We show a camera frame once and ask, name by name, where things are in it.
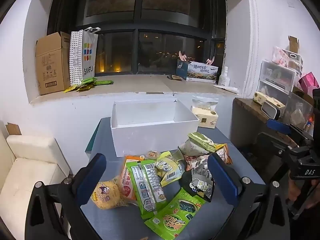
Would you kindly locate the white plastic bottle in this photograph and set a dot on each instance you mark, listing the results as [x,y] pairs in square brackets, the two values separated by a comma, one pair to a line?
[224,78]

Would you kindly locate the grey black chip bag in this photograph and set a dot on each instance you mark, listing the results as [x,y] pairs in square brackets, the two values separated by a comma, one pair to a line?
[200,183]

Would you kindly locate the white paper shopping bag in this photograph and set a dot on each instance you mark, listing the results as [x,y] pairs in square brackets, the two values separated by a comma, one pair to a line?
[85,55]

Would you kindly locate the small open cardboard box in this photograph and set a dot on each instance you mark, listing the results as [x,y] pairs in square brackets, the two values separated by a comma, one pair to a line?
[293,44]

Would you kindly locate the small cardboard piece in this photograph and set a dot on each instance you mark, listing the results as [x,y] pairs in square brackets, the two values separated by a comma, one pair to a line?
[13,129]

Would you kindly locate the clear acrylic container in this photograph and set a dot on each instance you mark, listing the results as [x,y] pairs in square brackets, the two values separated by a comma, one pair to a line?
[297,112]

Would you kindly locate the pale grey snack bag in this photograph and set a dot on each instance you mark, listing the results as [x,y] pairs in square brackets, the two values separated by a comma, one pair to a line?
[190,150]

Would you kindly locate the orange snack bag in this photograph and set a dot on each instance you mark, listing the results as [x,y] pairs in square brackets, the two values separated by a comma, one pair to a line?
[223,153]

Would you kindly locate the clear plastic drawer unit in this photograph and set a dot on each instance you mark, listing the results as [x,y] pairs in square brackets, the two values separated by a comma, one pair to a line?
[275,80]

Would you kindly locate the small yellow-green snack packet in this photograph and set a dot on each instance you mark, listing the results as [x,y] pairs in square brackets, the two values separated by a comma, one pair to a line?
[170,170]

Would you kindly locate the small jelly cup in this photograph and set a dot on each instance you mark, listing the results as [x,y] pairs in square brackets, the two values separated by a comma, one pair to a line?
[153,154]

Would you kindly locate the pink antler-shaped ornament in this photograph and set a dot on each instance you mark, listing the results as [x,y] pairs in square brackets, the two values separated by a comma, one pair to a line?
[183,55]

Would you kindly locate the yellow round snack packet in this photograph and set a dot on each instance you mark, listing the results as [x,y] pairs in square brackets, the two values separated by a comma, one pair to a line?
[110,195]

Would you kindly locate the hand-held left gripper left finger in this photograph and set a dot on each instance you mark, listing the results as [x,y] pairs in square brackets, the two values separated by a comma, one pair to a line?
[92,172]

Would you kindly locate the white red-printed snack bag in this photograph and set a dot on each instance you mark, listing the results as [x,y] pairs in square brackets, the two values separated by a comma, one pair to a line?
[197,162]

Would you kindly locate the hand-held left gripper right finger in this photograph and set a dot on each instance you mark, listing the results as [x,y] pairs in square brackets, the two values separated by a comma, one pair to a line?
[222,180]

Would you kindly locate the printed landscape gift box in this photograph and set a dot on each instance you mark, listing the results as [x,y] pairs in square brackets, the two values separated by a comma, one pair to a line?
[200,72]

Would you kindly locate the yellow carton box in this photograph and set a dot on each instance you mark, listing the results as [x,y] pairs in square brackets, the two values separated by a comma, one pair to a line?
[272,102]

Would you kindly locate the pile of green packets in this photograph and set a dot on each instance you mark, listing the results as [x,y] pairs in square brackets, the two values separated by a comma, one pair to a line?
[85,85]

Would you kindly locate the yellow tissue pack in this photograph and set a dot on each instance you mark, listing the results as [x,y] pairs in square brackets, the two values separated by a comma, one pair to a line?
[206,118]

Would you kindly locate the person's right hand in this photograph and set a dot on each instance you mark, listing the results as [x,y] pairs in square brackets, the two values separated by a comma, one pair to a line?
[293,191]

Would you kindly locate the long green snack packet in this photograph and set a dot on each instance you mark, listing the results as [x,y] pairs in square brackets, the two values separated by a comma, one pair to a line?
[147,192]

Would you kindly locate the white sofa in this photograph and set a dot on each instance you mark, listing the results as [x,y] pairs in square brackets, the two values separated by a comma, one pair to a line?
[32,175]

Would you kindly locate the brown cardboard box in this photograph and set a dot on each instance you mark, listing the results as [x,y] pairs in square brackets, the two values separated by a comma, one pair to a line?
[50,65]

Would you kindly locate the white round-window box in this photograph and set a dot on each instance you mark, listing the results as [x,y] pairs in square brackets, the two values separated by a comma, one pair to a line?
[295,58]

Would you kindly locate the beige green-topped snack bag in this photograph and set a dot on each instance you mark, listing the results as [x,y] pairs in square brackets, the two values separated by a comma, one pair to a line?
[200,140]

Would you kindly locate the orange white snack packet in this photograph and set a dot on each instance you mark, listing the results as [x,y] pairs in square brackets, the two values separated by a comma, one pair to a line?
[126,180]

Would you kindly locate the pink floral box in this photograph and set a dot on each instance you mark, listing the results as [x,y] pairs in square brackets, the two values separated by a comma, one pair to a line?
[280,55]

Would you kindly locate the brown crumpled wrapper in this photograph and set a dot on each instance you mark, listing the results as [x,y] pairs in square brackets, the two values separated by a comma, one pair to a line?
[175,77]

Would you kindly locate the dark window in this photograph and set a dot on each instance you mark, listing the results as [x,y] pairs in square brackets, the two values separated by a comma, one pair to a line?
[136,52]

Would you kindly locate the green seaweed snack packet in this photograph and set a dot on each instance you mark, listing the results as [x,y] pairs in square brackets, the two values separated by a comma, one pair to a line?
[172,217]

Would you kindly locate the black white case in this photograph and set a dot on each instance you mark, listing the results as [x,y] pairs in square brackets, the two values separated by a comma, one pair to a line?
[271,111]

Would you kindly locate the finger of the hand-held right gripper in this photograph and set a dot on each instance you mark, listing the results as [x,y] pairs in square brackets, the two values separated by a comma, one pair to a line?
[275,152]
[277,127]

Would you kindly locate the wooden side table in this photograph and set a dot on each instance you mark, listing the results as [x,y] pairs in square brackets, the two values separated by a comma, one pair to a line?
[246,108]

